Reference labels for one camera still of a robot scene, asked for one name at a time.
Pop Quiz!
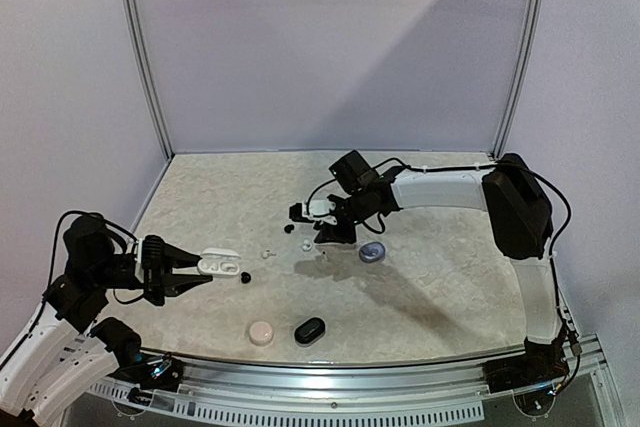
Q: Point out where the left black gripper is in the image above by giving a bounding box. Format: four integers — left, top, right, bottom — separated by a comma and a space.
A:
90, 242, 212, 306

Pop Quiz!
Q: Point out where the purple charging case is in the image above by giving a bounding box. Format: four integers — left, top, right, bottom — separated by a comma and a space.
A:
358, 241, 387, 264

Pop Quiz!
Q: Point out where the white charging case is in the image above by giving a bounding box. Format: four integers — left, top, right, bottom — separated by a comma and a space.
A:
196, 247, 241, 278

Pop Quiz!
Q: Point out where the pink charging case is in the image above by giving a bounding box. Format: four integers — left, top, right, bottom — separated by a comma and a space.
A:
248, 320, 274, 346

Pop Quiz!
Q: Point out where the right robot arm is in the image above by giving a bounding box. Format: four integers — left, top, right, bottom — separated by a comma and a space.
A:
302, 151, 563, 383

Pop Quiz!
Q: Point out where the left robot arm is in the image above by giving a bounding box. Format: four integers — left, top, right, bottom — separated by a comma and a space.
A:
1, 210, 213, 426

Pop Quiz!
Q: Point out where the black charging case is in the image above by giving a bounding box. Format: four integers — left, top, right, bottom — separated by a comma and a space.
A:
294, 317, 326, 346

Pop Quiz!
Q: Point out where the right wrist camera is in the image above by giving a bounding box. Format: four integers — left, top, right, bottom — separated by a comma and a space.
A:
289, 200, 337, 225

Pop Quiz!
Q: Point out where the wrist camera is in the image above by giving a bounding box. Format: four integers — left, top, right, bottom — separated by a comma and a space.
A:
289, 200, 337, 225
128, 239, 144, 283

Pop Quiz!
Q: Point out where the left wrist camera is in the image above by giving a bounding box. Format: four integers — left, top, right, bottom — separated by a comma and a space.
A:
128, 239, 144, 283

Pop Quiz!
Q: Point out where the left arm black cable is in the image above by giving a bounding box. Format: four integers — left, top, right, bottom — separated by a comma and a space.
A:
39, 210, 136, 306

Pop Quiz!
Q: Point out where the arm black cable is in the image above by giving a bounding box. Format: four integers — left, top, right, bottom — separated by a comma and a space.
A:
39, 210, 136, 306
304, 156, 581, 348

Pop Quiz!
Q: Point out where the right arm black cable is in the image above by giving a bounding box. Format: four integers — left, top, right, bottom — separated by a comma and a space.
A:
304, 156, 581, 348

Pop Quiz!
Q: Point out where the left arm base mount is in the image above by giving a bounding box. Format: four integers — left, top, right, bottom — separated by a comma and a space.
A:
108, 343, 185, 392

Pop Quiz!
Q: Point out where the aluminium front rail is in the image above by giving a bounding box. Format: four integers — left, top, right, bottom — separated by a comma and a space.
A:
58, 336, 624, 426

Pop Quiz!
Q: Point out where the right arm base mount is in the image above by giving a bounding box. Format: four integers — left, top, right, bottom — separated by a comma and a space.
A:
482, 338, 582, 396

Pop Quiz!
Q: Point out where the right aluminium frame post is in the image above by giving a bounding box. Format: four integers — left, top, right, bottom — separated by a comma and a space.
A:
489, 0, 542, 157

